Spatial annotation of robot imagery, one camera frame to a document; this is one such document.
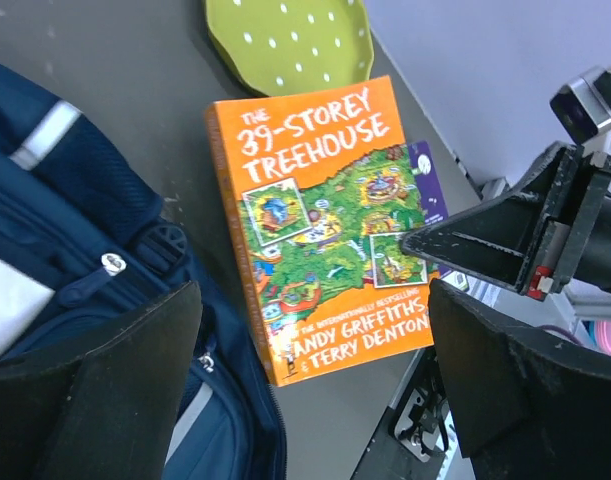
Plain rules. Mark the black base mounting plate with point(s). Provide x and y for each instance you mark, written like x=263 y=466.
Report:
x=416 y=438

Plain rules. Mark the green polka dot plate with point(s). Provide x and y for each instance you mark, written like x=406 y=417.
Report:
x=282 y=47

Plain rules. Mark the navy blue student backpack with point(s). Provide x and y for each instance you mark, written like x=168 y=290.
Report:
x=83 y=241

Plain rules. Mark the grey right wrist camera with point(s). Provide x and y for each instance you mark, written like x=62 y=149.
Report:
x=583 y=105

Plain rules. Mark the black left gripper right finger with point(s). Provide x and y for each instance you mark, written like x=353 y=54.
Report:
x=526 y=404

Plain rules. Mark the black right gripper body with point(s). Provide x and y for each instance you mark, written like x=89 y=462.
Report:
x=577 y=246

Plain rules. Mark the orange 39-Storey Treehouse book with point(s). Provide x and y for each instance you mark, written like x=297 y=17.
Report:
x=318 y=191

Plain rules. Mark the purple card packet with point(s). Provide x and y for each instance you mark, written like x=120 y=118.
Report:
x=431 y=207

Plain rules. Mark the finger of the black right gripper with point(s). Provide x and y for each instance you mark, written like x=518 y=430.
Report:
x=497 y=240

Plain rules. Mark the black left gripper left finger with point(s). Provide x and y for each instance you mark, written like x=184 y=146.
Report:
x=102 y=405

